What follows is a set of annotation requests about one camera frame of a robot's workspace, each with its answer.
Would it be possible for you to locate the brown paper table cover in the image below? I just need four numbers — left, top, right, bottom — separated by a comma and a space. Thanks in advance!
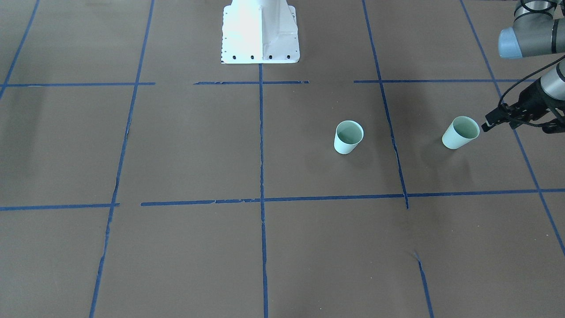
1, 0, 564, 318

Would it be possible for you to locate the mint green cup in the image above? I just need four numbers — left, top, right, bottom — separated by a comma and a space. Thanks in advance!
441, 116, 480, 150
334, 120, 365, 155

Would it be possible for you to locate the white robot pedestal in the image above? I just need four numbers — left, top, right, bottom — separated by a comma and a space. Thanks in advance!
221, 0, 301, 64

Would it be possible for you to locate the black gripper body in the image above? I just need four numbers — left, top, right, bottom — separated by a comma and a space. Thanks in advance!
508, 79, 557, 129

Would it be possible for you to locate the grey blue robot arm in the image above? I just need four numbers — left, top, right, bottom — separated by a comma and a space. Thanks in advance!
482, 0, 565, 134

